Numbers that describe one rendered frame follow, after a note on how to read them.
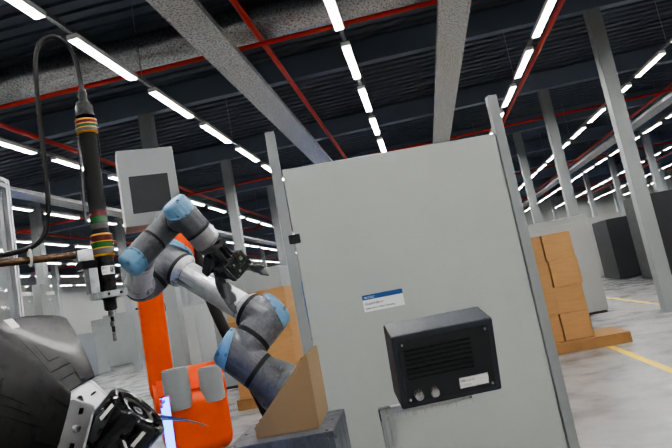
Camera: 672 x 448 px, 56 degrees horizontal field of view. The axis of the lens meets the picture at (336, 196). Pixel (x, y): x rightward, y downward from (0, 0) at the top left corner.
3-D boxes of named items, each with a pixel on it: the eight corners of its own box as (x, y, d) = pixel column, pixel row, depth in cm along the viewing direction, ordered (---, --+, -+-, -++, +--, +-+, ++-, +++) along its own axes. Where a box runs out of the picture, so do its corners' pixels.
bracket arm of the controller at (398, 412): (381, 422, 156) (379, 410, 157) (380, 420, 159) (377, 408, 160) (473, 402, 158) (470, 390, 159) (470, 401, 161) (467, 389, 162)
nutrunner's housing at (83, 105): (104, 310, 121) (74, 85, 128) (97, 312, 124) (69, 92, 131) (124, 307, 123) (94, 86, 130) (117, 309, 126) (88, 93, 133)
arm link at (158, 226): (138, 230, 177) (151, 227, 168) (165, 203, 183) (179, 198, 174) (157, 250, 180) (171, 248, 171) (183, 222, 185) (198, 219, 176)
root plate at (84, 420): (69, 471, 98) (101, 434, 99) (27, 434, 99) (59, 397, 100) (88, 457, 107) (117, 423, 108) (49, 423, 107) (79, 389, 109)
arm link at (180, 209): (175, 194, 173) (187, 189, 166) (201, 223, 177) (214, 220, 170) (155, 213, 169) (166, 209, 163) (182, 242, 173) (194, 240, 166)
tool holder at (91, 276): (86, 300, 118) (79, 248, 119) (75, 304, 123) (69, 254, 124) (133, 293, 123) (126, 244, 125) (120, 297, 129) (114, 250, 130)
